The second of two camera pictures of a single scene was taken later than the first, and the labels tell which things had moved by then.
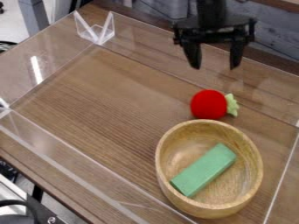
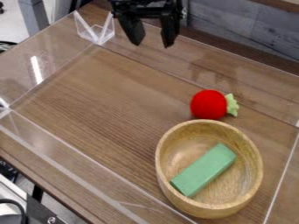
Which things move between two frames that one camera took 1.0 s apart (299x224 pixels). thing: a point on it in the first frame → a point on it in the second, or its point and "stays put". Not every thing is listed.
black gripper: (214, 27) → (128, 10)
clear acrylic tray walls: (182, 144) stays put
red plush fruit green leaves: (211, 104) stays put
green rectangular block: (206, 167) stays put
